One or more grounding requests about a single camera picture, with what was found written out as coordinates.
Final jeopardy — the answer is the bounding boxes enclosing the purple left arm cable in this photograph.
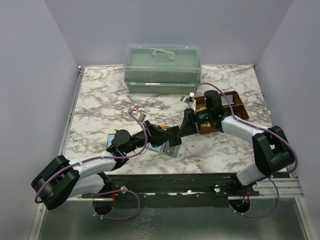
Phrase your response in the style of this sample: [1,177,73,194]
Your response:
[34,111,148,221]

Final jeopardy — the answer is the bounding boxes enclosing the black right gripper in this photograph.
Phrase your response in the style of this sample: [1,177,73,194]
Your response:
[176,108,212,139]

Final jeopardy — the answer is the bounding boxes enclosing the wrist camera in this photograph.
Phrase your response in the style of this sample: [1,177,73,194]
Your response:
[180,92,196,109]
[131,108,147,123]

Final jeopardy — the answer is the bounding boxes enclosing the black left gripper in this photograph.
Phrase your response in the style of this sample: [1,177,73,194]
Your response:
[124,120,174,155]

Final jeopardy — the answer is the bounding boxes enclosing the green plastic storage box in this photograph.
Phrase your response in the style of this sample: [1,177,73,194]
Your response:
[123,43,202,94]

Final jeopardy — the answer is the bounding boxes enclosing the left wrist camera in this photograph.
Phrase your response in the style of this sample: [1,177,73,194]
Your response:
[131,108,147,123]

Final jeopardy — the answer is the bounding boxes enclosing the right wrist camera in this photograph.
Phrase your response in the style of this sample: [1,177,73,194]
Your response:
[180,92,196,109]

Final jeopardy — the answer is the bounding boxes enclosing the brown woven organizer basket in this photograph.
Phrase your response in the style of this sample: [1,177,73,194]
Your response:
[195,90,250,135]

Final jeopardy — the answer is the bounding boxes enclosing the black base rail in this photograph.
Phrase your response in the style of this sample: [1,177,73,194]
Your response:
[82,172,261,208]

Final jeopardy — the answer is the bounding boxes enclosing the grey cards in basket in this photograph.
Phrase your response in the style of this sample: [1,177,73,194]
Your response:
[220,94,235,106]

